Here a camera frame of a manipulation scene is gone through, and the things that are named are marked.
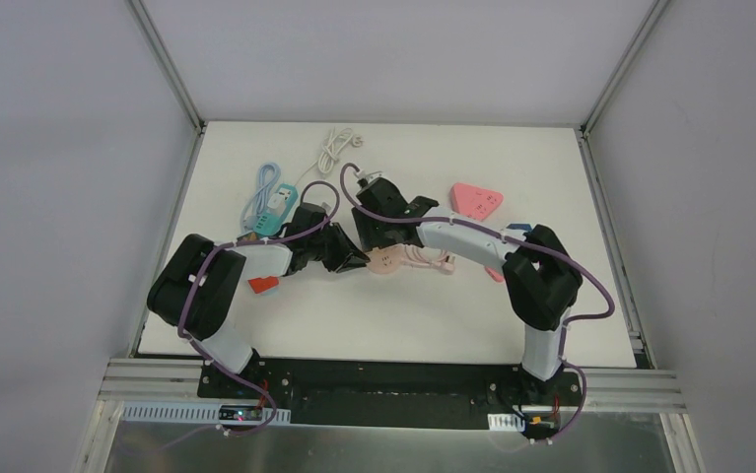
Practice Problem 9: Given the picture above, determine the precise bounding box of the red small adapter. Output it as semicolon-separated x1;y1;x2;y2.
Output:
247;276;280;295

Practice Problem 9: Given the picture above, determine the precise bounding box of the pink triangular power strip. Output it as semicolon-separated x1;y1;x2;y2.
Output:
449;182;504;221

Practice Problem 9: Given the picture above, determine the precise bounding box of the blue cube plug adapter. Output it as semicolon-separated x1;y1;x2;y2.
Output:
507;223;533;232

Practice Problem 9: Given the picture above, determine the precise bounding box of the pale pink round socket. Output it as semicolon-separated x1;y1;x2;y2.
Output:
367;245;404;275

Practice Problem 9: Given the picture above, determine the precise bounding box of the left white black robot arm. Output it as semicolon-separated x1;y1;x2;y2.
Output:
146;203;370;399

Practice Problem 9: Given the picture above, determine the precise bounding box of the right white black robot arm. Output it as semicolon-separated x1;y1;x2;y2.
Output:
352;176;583;404

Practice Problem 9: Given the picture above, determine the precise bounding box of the white plug in teal strip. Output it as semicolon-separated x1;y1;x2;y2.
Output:
267;190;290;216

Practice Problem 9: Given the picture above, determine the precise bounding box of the teal power strip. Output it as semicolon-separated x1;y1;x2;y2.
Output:
252;184;299;237

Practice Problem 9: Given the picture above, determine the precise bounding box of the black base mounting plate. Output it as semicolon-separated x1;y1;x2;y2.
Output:
197;357;583;438

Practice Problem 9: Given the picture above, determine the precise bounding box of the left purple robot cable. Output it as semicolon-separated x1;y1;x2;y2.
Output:
177;180;342;341

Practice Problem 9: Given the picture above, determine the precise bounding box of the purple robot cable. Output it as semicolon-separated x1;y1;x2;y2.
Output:
177;180;342;341
340;163;616;324

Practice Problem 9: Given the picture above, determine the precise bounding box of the white coiled cable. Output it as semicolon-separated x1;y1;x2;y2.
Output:
296;127;365;184

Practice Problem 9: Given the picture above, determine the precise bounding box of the pink coiled cable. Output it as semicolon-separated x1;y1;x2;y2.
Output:
400;244;457;274

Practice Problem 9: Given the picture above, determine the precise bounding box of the light blue coiled cable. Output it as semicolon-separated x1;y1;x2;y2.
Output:
240;162;283;230

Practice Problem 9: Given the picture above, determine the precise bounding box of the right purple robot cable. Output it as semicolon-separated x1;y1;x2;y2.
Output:
340;163;616;324

